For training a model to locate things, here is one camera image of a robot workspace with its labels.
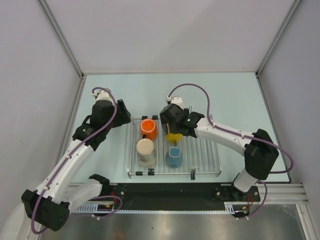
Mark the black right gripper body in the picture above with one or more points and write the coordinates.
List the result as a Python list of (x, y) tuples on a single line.
[(173, 128)]

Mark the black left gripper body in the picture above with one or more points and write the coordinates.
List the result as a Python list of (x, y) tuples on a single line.
[(121, 118)]

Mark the yellow mug black handle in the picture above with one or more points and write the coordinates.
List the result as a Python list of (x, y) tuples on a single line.
[(172, 137)]

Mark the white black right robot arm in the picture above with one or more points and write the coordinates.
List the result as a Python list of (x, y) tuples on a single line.
[(257, 148)]

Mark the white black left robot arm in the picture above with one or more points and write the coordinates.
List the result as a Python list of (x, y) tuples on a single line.
[(50, 204)]

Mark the black front rack hook clip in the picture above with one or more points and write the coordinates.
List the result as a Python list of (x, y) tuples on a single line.
[(193, 171)]

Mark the black front rack knob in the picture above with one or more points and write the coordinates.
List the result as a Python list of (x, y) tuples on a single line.
[(151, 172)]

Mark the blue mug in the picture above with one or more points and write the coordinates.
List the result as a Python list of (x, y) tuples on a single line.
[(174, 156)]

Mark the cream floral mug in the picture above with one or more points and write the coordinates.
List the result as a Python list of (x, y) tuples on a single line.
[(146, 153)]

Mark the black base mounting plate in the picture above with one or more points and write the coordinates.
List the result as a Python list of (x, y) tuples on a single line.
[(185, 192)]

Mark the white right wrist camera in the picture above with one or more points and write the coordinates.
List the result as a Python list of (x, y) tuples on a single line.
[(177, 100)]

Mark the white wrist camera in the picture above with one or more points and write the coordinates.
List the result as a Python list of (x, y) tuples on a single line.
[(177, 100), (101, 94)]

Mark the orange mug black handle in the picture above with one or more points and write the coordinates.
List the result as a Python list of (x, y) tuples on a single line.
[(148, 128)]

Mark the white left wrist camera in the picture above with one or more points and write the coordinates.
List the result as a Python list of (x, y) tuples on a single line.
[(101, 94)]

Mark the metal wire dish rack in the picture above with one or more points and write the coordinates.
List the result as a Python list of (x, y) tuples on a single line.
[(188, 156)]

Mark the white slotted cable duct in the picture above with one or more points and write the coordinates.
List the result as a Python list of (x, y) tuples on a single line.
[(104, 208)]

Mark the aluminium frame post left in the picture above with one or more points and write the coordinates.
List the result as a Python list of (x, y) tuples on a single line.
[(45, 8)]

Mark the aluminium frame post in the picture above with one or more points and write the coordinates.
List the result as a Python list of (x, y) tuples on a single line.
[(279, 35), (45, 8)]

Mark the aluminium frame post right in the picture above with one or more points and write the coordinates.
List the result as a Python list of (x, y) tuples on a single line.
[(279, 35)]

